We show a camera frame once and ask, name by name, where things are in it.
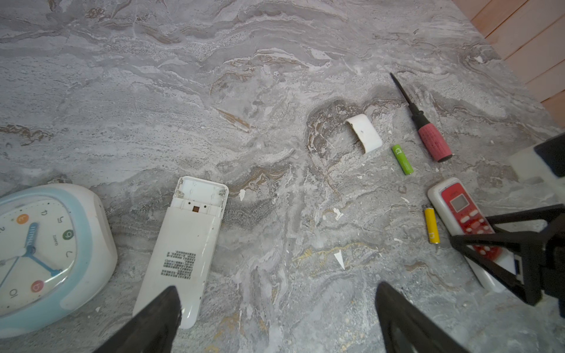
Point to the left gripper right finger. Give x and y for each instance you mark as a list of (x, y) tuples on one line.
[(405, 328)]

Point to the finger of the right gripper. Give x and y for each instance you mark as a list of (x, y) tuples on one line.
[(538, 256)]

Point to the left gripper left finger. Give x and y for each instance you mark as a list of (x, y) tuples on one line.
[(151, 330)]

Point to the red white remote control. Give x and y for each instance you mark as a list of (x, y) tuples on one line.
[(461, 216)]

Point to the white remote with yellow sticker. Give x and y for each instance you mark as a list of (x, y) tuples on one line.
[(185, 246)]

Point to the yellow AAA battery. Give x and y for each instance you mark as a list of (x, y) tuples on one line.
[(431, 225)]

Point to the green AAA battery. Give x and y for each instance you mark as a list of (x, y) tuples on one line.
[(402, 159)]

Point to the red handled screwdriver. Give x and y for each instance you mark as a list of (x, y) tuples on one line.
[(432, 139)]

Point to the white remote battery cover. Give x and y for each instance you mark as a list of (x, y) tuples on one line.
[(366, 132)]

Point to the white round alarm clock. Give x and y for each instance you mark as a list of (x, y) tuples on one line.
[(57, 253)]

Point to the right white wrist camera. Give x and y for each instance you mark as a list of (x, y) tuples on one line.
[(544, 161)]

